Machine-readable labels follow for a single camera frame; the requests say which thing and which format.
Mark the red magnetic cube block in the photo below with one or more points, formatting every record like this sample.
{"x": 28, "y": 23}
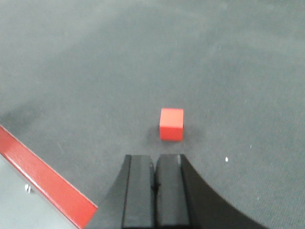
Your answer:
{"x": 171, "y": 124}

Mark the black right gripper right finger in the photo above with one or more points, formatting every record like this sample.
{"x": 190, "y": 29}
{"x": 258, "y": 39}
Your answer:
{"x": 185, "y": 201}

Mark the red table edge strip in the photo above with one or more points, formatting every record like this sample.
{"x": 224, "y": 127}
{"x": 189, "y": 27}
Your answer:
{"x": 74, "y": 205}

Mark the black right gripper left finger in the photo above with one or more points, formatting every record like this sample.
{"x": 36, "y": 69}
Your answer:
{"x": 129, "y": 204}

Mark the dark grey fabric mat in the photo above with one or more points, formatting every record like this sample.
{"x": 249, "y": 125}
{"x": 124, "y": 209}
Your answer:
{"x": 83, "y": 82}

